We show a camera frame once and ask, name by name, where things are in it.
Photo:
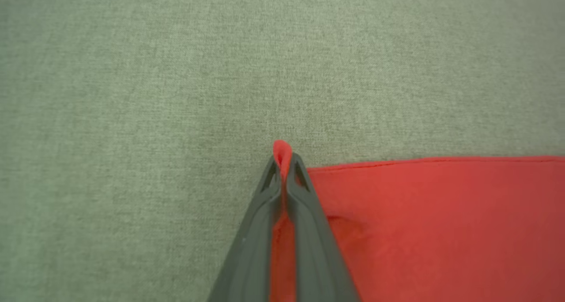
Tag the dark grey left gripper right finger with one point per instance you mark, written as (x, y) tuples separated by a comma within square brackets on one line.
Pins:
[(313, 258)]

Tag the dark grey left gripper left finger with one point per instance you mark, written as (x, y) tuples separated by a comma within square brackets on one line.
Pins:
[(251, 258)]

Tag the red white basketball jersey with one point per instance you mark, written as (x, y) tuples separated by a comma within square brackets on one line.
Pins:
[(441, 227)]

